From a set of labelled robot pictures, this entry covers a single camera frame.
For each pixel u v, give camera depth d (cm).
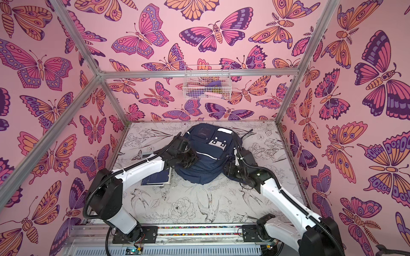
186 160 75
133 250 72
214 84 95
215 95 86
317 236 38
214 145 98
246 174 60
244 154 61
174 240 73
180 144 68
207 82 96
